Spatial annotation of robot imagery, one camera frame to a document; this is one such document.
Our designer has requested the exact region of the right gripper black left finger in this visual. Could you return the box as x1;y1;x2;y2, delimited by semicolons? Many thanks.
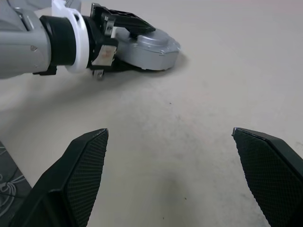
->
9;128;109;227

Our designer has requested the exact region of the beige wooden table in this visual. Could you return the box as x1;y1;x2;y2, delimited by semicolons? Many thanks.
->
0;0;303;227

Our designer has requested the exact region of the white floor cable tangle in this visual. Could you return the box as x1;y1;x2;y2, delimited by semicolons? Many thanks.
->
0;145;27;199

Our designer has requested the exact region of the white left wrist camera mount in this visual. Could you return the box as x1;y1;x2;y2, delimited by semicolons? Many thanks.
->
51;0;90;73

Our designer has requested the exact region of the silver motor rotor part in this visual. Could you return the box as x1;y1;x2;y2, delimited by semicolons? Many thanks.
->
129;28;182;56

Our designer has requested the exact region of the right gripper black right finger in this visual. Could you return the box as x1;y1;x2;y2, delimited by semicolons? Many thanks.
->
232;127;303;227

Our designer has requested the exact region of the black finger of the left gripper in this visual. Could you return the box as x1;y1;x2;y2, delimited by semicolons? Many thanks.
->
104;59;145;73
91;2;156;37

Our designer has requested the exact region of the motor stator with copper windings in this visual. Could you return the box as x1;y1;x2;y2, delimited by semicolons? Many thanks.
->
116;39;178;71

